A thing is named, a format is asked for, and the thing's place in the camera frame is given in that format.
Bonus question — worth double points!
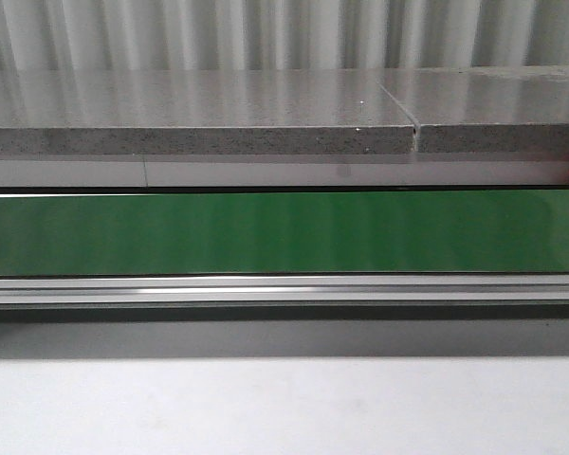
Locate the green conveyor belt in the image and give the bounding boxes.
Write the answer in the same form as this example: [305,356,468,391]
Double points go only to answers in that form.
[0,190,569,277]

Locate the grey stone countertop slab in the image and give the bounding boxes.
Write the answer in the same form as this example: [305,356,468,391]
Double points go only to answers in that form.
[0,67,569,157]

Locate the white pleated curtain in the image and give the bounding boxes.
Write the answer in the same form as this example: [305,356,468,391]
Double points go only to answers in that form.
[0,1,569,71]

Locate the aluminium conveyor frame rail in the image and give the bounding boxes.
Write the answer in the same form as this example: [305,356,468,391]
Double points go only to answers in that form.
[0,273,569,322]

